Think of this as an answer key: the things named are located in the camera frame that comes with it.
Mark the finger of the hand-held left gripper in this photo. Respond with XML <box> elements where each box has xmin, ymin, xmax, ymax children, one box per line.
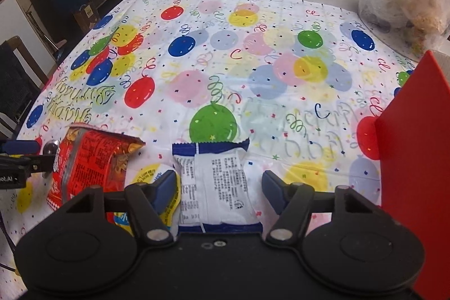
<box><xmin>0</xmin><ymin>139</ymin><xmax>42</xmax><ymax>155</ymax></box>
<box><xmin>0</xmin><ymin>141</ymin><xmax>60</xmax><ymax>180</ymax></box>

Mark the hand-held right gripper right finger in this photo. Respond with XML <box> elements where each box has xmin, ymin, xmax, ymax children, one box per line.
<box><xmin>262</xmin><ymin>171</ymin><xmax>382</xmax><ymax>244</ymax></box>

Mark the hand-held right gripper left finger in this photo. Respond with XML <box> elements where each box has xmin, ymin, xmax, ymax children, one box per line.
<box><xmin>67</xmin><ymin>170</ymin><xmax>176</xmax><ymax>244</ymax></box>

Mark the yellow cartoon lid snack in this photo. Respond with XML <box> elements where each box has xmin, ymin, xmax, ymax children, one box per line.
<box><xmin>107</xmin><ymin>163</ymin><xmax>181</xmax><ymax>230</ymax></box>

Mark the white and blue snack packet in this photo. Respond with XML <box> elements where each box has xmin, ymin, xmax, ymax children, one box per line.
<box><xmin>172</xmin><ymin>138</ymin><xmax>264</xmax><ymax>234</ymax></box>

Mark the large red snack packet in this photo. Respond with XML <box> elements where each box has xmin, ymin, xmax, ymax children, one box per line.
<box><xmin>47</xmin><ymin>123</ymin><xmax>146</xmax><ymax>213</ymax></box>

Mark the red cardboard box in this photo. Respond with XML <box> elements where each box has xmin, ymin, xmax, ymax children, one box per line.
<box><xmin>374</xmin><ymin>50</ymin><xmax>450</xmax><ymax>300</ymax></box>

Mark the dark chair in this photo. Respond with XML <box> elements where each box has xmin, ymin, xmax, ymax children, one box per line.
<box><xmin>0</xmin><ymin>36</ymin><xmax>48</xmax><ymax>139</ymax></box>

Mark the balloon print tablecloth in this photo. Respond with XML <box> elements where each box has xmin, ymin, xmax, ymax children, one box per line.
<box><xmin>0</xmin><ymin>0</ymin><xmax>450</xmax><ymax>300</ymax></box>

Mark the small cardboard box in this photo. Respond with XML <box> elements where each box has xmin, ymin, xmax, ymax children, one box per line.
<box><xmin>74</xmin><ymin>5</ymin><xmax>101</xmax><ymax>33</ymax></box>

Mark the thin black cable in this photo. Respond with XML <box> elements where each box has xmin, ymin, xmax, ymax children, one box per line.
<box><xmin>0</xmin><ymin>212</ymin><xmax>18</xmax><ymax>278</ymax></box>

